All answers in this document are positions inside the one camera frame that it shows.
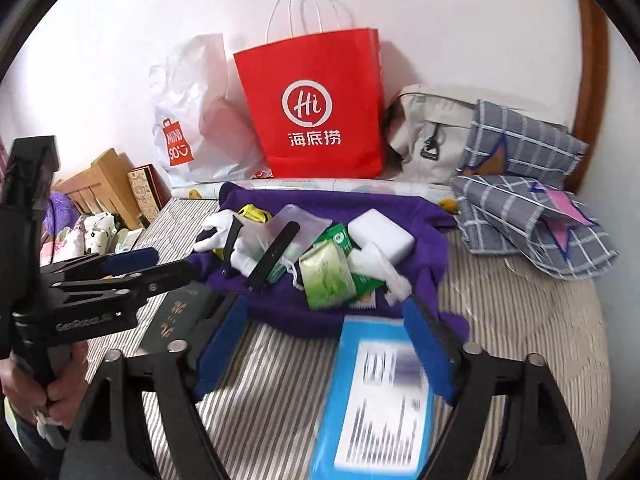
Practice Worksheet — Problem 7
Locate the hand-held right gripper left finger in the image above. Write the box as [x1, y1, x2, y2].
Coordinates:
[60, 294, 249, 480]

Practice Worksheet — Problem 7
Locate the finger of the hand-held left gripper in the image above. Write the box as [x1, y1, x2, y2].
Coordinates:
[42, 247, 160, 286]
[50, 260, 203, 311]

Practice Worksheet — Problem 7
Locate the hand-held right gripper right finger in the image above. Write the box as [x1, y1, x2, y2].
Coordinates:
[402, 296, 588, 480]

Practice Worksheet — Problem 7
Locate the dark green box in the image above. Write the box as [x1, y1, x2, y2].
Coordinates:
[137, 280, 236, 361]

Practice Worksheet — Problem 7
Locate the blue tissue pack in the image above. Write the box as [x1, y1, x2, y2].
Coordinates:
[307, 315, 436, 480]

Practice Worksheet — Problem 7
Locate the light green tissue packet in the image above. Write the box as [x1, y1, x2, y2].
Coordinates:
[299, 240, 358, 311]

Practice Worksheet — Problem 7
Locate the white sponge block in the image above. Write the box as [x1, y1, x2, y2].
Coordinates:
[347, 208, 417, 265]

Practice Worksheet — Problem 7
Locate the clear plastic pouch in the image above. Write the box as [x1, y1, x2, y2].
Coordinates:
[240, 204, 333, 281]

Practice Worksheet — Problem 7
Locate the person's left hand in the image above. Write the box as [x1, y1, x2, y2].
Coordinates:
[0, 340, 91, 428]

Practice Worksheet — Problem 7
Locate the small white green packet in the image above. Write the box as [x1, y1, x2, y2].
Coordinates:
[115, 227, 143, 253]

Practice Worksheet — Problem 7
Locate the purple plush toy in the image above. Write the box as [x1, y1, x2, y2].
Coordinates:
[42, 192, 81, 233]

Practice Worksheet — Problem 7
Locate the pile of clothes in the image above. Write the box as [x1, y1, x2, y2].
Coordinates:
[40, 210, 146, 266]

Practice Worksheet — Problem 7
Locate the patterned book box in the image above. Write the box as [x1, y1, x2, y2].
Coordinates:
[126, 164, 171, 223]

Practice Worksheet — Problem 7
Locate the purple towel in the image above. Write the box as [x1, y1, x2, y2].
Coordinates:
[185, 181, 471, 346]

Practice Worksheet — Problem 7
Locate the wooden headboard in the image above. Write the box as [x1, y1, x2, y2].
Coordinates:
[52, 147, 143, 231]

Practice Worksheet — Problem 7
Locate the patterned paper roll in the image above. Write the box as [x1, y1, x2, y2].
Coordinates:
[172, 177, 458, 211]

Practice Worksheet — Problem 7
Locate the grey plaid bag with star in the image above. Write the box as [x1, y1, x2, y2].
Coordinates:
[450, 174, 620, 281]

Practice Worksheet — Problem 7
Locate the white plastic shopping bag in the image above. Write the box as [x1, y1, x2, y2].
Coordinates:
[148, 34, 271, 188]

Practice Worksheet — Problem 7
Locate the beige canvas bag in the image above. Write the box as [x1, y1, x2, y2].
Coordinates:
[385, 84, 571, 186]

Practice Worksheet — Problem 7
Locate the grey plaid pouch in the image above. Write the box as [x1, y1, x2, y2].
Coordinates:
[457, 100, 590, 177]

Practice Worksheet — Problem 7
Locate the red paper bag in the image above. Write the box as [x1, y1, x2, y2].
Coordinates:
[233, 0, 387, 180]

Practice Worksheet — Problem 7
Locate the brown wooden door frame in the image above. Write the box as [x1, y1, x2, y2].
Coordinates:
[570, 0, 611, 196]

